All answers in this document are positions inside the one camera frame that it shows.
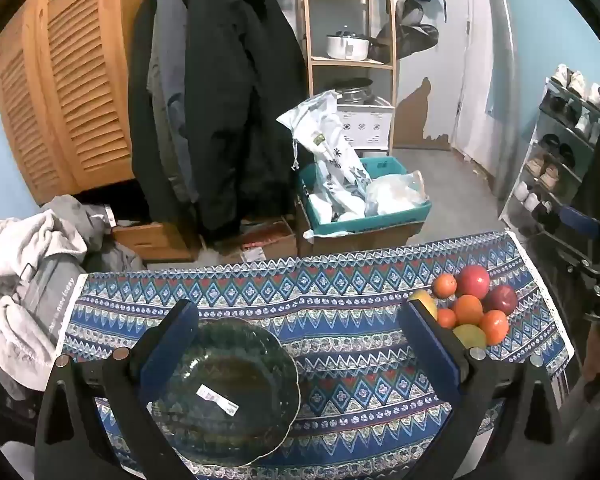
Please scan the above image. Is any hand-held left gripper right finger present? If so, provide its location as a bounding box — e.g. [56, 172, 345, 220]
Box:
[397, 300, 566, 480]

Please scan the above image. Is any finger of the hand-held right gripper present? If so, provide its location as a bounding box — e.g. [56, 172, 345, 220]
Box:
[547, 232, 600, 276]
[559, 205, 600, 242]

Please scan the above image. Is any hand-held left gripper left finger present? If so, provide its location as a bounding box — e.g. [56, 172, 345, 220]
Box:
[35, 300, 201, 480]

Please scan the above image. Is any yellow green pear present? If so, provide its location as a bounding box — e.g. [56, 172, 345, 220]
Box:
[452, 324, 488, 351]

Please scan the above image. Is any yellow mango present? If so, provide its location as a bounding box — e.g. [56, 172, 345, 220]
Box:
[407, 290, 439, 321]

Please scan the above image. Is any green glass bowl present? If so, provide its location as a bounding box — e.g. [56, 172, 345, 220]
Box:
[147, 317, 301, 466]

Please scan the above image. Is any dark red apple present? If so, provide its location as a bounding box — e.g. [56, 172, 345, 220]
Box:
[481, 285, 519, 316]

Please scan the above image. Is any group of shoes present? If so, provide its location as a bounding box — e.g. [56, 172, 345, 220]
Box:
[512, 64, 600, 231]

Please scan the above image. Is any shoe rack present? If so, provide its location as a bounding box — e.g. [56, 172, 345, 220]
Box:
[497, 62, 600, 241]

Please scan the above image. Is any blue patterned tablecloth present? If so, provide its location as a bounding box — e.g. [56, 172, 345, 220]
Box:
[55, 230, 576, 480]

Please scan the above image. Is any wooden drawer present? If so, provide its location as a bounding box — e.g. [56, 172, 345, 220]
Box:
[111, 220, 201, 263]

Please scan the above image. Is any brown cardboard box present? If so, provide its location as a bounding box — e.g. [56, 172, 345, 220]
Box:
[295, 200, 426, 258]

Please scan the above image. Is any teal plastic basket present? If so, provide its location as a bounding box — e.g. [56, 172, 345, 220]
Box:
[297, 156, 432, 238]

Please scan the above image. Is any red label cardboard box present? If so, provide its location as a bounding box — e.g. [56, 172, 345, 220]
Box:
[210, 217, 298, 263]

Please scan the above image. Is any grey fabric bag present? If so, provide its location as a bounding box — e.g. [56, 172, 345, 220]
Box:
[15, 250, 88, 351]

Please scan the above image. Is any clear plastic bag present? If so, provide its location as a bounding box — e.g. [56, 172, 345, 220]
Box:
[365, 170, 429, 217]

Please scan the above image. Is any grey hoodie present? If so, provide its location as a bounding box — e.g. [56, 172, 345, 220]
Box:
[40, 194, 146, 273]

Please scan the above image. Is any beige towel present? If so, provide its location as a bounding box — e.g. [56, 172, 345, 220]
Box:
[0, 210, 88, 386]

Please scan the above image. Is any white door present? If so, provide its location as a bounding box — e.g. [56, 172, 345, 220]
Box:
[450, 0, 511, 161]

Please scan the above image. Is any white printed rice bag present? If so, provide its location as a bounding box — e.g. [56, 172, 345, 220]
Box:
[276, 90, 373, 221]

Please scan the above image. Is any white storage crate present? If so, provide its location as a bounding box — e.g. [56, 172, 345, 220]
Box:
[336, 102, 396, 151]

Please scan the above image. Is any black coat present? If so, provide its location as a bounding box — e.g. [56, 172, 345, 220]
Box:
[127, 0, 308, 241]

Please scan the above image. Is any dark hanging bag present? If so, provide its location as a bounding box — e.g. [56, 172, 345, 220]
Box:
[367, 0, 440, 63]

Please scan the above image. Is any metal steamer pot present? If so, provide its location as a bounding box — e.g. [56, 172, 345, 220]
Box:
[336, 77, 376, 106]

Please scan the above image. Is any grey jacket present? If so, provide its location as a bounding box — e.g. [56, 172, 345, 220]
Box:
[147, 0, 201, 206]

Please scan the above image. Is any wooden shelf rack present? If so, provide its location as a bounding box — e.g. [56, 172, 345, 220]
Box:
[297, 0, 398, 156]

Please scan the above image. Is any wooden louvered wardrobe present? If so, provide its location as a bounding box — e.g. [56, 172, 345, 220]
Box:
[0, 0, 156, 206]

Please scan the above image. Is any white pot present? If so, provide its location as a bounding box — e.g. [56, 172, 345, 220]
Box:
[326, 30, 371, 61]

